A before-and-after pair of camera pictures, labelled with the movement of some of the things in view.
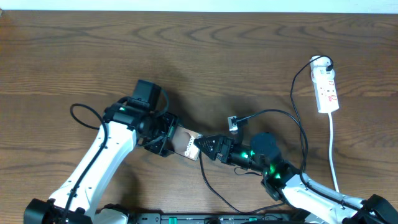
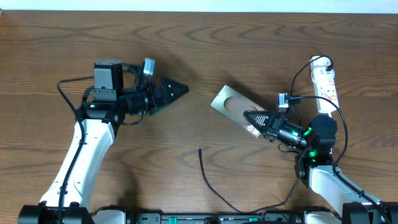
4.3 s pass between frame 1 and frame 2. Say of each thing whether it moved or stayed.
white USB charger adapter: stayed
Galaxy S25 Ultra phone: moved
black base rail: stayed
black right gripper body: moved
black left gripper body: moved
